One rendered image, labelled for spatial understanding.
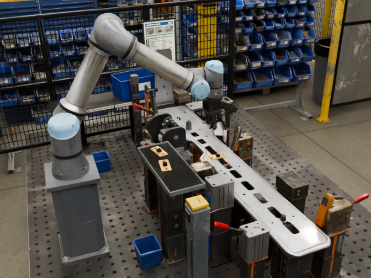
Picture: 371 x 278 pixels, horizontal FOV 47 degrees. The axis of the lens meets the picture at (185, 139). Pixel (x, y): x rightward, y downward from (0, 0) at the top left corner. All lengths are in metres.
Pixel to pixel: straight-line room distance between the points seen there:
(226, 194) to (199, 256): 0.27
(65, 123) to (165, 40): 1.31
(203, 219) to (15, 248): 2.03
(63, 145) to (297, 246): 0.93
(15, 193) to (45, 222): 1.64
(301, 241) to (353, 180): 2.39
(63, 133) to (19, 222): 1.91
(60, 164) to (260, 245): 0.82
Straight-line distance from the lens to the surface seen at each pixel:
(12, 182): 4.03
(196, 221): 1.45
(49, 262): 2.00
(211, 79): 1.81
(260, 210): 1.69
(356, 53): 4.92
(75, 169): 1.73
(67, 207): 1.79
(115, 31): 1.59
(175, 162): 1.66
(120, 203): 2.26
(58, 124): 1.68
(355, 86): 5.07
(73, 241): 1.90
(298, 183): 1.82
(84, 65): 1.74
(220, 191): 1.64
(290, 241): 1.57
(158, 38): 2.81
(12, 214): 3.61
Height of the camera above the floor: 2.00
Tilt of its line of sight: 27 degrees down
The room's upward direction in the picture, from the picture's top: 1 degrees counter-clockwise
